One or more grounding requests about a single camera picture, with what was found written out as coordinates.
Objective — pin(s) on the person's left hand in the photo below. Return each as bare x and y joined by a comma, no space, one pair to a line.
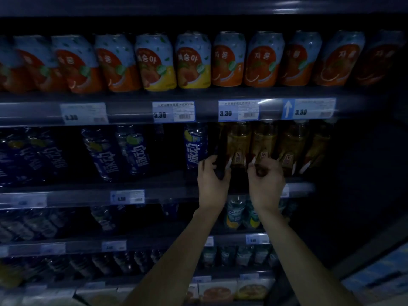
210,187

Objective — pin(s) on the person's right thumb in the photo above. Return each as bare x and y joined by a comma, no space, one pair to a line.
251,171

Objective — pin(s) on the blue label drink bottle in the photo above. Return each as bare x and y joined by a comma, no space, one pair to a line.
14,156
102,152
135,149
47,154
195,146

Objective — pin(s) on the blue arrow shelf tag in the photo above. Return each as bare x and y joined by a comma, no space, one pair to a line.
287,109

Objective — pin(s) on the person's right forearm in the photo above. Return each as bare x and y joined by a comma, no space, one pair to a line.
299,261

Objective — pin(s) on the clear bottle with label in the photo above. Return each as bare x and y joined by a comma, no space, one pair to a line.
102,216

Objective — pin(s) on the dark metal shelf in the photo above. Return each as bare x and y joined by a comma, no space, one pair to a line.
143,282
38,111
83,245
79,197

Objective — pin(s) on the row of dark small bottles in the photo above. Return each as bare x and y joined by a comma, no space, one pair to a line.
79,264

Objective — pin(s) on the box with yellow picture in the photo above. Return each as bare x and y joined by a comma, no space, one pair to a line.
255,289

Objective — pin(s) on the amber tea bottle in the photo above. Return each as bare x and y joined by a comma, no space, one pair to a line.
291,146
264,141
317,146
238,143

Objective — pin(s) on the row of white packets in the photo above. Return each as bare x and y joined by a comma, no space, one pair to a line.
63,296

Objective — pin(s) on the white price tag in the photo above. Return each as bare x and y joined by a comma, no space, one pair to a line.
173,111
239,109
127,197
84,113
314,108

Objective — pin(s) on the row of clear water bottles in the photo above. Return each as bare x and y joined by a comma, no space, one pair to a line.
28,224

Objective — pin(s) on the dark drink bottle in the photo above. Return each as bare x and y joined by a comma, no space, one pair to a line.
220,146

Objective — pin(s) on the yellow peach drink can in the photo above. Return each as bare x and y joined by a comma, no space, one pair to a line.
156,63
193,62

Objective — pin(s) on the box with orange picture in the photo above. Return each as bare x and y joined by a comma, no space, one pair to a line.
216,293

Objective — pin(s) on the person's right hand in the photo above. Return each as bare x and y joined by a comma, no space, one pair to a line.
267,187

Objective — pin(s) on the row of orange drink cans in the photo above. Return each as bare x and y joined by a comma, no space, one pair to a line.
264,60

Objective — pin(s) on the dark shelf unit top panel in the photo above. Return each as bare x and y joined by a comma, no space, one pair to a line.
191,6

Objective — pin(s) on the blue and white display bin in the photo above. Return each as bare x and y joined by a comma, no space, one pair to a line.
379,277

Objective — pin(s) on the person's left forearm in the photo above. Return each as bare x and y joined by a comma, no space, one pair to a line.
178,261

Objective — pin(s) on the small pale capped bottle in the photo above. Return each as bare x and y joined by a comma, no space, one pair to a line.
228,255
244,255
261,254
209,256

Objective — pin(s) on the person's left thumb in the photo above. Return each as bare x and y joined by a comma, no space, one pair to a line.
228,176

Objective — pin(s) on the green yellow label bottle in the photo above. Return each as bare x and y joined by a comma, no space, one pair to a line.
253,218
235,213

